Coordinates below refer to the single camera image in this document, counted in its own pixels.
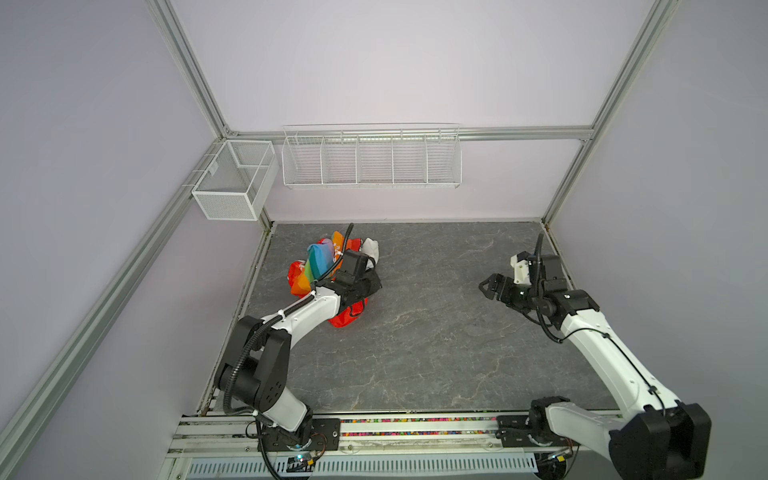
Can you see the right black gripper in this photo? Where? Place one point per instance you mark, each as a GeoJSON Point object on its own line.
{"type": "Point", "coordinates": [498, 279]}

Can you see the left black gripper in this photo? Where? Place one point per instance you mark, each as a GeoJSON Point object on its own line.
{"type": "Point", "coordinates": [374, 283]}

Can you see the rainbow red kids jacket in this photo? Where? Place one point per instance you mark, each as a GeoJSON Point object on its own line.
{"type": "Point", "coordinates": [310, 282]}

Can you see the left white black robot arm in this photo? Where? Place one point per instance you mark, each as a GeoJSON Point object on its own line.
{"type": "Point", "coordinates": [252, 374]}

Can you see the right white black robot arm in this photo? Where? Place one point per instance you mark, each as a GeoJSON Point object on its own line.
{"type": "Point", "coordinates": [657, 435]}

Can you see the small white mesh basket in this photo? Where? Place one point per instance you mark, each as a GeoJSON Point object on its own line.
{"type": "Point", "coordinates": [235, 184]}

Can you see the white vent grille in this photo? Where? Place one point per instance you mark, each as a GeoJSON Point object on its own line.
{"type": "Point", "coordinates": [340, 466]}

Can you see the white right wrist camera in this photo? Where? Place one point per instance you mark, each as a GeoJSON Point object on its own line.
{"type": "Point", "coordinates": [521, 268]}

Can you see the long white wire basket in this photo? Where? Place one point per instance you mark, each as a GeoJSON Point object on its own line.
{"type": "Point", "coordinates": [409, 155]}

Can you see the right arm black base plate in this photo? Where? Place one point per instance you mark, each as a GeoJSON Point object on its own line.
{"type": "Point", "coordinates": [522, 431]}

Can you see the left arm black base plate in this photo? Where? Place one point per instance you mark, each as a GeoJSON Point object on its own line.
{"type": "Point", "coordinates": [318, 434]}

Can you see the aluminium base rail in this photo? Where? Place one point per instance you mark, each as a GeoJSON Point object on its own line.
{"type": "Point", "coordinates": [365, 433]}

